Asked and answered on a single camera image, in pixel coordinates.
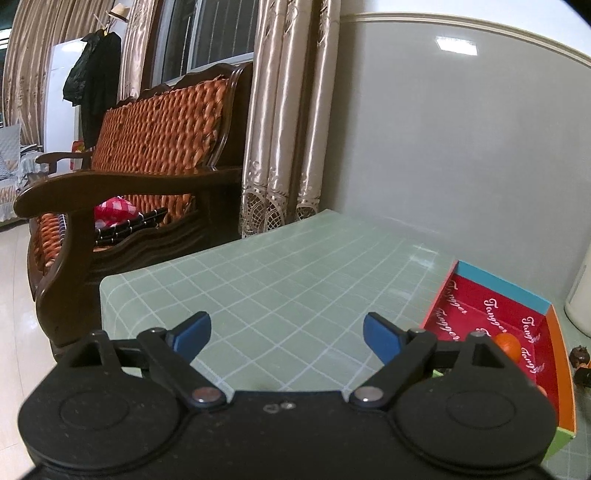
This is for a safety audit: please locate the red cardboard box tray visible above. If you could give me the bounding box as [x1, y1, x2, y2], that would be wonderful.
[422, 261, 577, 457]

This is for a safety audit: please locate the orange fruit in box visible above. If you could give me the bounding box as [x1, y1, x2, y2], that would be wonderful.
[493, 332, 522, 363]

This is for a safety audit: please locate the green cutting mat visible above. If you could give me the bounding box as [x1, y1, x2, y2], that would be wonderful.
[98, 208, 591, 480]

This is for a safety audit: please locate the red polka dot bag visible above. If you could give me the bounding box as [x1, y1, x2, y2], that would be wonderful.
[93, 197, 139, 229]

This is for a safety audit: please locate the white thermos jug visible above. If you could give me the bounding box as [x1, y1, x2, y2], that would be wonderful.
[565, 263, 590, 334]

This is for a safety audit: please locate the wooden woven sofa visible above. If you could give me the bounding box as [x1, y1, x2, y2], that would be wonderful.
[14, 63, 252, 357]

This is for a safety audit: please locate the black hanging coat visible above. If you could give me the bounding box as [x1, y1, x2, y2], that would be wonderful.
[62, 29, 121, 149]

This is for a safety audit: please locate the beige satin curtain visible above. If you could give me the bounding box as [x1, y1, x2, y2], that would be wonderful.
[239, 0, 341, 237]

